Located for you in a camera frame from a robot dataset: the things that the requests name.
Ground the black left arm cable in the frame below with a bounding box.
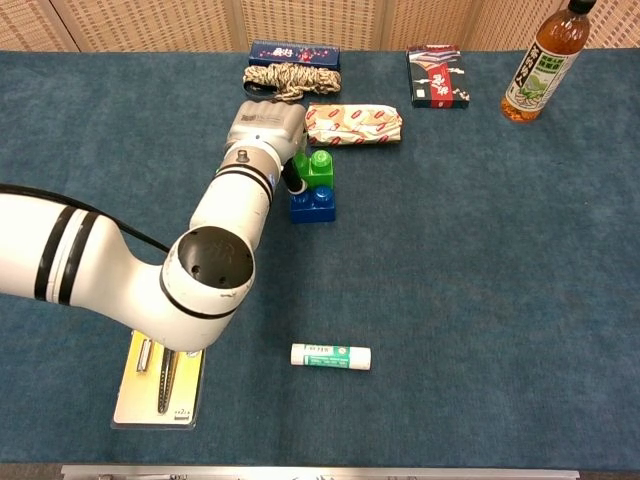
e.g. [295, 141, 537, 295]
[0, 183, 172, 253]

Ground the black red patterned box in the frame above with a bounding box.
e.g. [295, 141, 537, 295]
[405, 44, 472, 110]

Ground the green toy brick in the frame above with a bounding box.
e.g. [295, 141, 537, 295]
[293, 148, 335, 190]

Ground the aluminium profile rail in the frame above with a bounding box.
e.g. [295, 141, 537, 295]
[60, 464, 581, 480]

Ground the camouflage rope bundle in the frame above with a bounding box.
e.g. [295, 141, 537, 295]
[242, 61, 344, 103]

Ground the blue toy brick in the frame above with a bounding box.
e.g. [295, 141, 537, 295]
[289, 184, 337, 225]

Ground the blue felt table cloth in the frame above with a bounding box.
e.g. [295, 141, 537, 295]
[0, 48, 640, 471]

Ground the woven folding screen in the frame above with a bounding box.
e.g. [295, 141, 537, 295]
[0, 0, 640, 53]

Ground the amber tea bottle green label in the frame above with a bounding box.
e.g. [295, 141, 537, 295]
[500, 0, 597, 123]

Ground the cream red wrapped package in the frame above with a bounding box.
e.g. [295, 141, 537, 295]
[304, 102, 404, 148]

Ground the white green glue stick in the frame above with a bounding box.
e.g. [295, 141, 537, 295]
[290, 342, 373, 372]

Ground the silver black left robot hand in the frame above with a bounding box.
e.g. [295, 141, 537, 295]
[223, 99, 310, 196]

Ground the long dark blue box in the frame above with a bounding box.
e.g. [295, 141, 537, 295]
[248, 39, 342, 71]

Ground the yellow razor blister pack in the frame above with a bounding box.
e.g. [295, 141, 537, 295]
[110, 329, 206, 431]

